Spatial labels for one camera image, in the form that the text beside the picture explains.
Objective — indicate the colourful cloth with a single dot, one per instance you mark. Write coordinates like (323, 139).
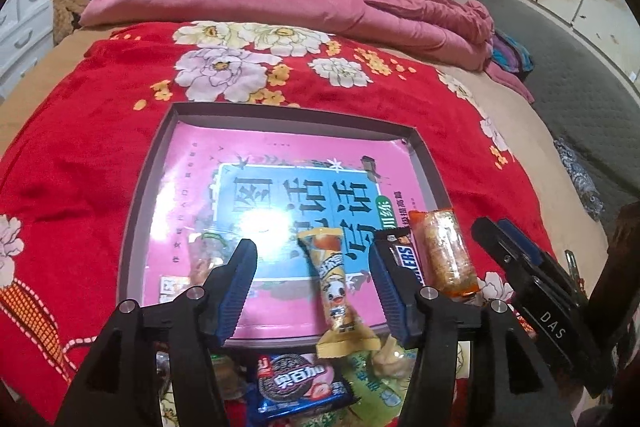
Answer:
(510, 54)

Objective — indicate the red floral blanket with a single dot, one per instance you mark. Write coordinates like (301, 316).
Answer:
(75, 132)

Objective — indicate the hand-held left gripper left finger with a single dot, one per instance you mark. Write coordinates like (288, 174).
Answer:
(235, 302)

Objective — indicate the orange rice cracker packet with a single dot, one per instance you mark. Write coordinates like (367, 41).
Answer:
(447, 252)

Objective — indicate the crumpled pink quilt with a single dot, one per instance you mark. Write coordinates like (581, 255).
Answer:
(425, 12)

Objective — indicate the pink book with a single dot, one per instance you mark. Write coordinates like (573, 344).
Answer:
(200, 167)

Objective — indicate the dark grey shallow box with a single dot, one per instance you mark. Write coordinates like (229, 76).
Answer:
(150, 187)

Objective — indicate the light green snack packet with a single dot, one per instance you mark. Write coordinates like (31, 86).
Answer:
(375, 389)

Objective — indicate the blue cookie packet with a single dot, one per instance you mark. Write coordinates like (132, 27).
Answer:
(295, 382)

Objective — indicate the grey quilted headboard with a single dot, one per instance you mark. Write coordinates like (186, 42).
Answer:
(575, 72)

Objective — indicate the small metal object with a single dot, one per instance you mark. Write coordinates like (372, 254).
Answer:
(571, 264)

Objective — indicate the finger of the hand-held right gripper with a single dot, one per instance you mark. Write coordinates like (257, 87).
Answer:
(522, 244)
(497, 254)

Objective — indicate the clear packet small pastry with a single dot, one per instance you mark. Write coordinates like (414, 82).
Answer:
(207, 254)

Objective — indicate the black white patterned cloth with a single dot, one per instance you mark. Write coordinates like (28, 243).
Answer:
(580, 177)

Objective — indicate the white drawer cabinet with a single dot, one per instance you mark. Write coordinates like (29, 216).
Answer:
(20, 17)

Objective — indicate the brown fuzzy blanket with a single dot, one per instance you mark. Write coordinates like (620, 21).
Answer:
(65, 14)

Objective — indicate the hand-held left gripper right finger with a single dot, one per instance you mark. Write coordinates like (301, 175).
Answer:
(387, 292)

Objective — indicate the yellow wafer stick packet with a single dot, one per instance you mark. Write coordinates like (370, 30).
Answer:
(332, 287)

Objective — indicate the clear packet pale snack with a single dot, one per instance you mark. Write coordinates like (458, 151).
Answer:
(390, 352)

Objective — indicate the brown chocolate bar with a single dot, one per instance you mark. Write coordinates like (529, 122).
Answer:
(405, 257)

